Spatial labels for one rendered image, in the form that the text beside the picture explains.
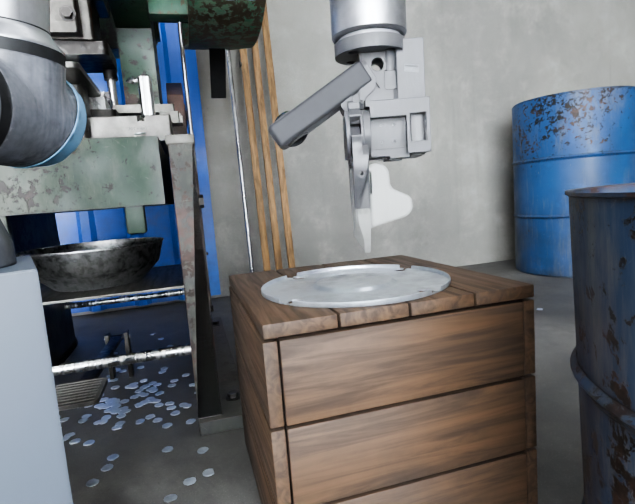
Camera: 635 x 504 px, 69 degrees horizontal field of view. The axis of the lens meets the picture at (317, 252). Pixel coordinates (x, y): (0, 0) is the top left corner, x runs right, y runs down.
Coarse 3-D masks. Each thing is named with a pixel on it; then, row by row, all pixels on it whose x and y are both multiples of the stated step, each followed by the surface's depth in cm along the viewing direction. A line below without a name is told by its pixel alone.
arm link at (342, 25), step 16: (336, 0) 44; (352, 0) 43; (368, 0) 43; (384, 0) 43; (400, 0) 44; (336, 16) 45; (352, 16) 43; (368, 16) 43; (384, 16) 43; (400, 16) 44; (336, 32) 45; (352, 32) 44; (400, 32) 45
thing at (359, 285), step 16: (304, 272) 84; (320, 272) 85; (336, 272) 84; (352, 272) 83; (368, 272) 81; (384, 272) 80; (400, 272) 79; (416, 272) 78; (432, 272) 77; (272, 288) 74; (288, 288) 73; (304, 288) 72; (320, 288) 69; (336, 288) 67; (352, 288) 66; (368, 288) 66; (384, 288) 67; (400, 288) 66; (416, 288) 66; (432, 288) 65; (288, 304) 62; (304, 304) 60; (320, 304) 59; (336, 304) 58; (352, 304) 58; (368, 304) 58; (384, 304) 59
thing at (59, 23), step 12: (60, 0) 102; (72, 0) 103; (84, 0) 106; (60, 12) 102; (72, 12) 102; (84, 12) 106; (96, 12) 115; (60, 24) 103; (72, 24) 103; (84, 24) 107; (96, 24) 113; (60, 36) 105; (72, 36) 106; (84, 36) 107; (96, 36) 111
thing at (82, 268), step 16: (112, 240) 136; (128, 240) 136; (144, 240) 134; (160, 240) 120; (32, 256) 104; (48, 256) 103; (64, 256) 103; (80, 256) 104; (96, 256) 105; (112, 256) 107; (128, 256) 110; (144, 256) 114; (48, 272) 105; (64, 272) 105; (80, 272) 105; (96, 272) 106; (112, 272) 108; (128, 272) 112; (144, 272) 119; (64, 288) 109; (80, 288) 109; (96, 288) 111
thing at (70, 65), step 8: (72, 64) 88; (72, 72) 91; (80, 72) 91; (72, 80) 96; (80, 80) 97; (88, 80) 97; (80, 88) 100; (88, 88) 103; (96, 88) 105; (88, 96) 111; (96, 96) 111; (88, 104) 105; (88, 112) 104; (88, 128) 102; (88, 136) 101
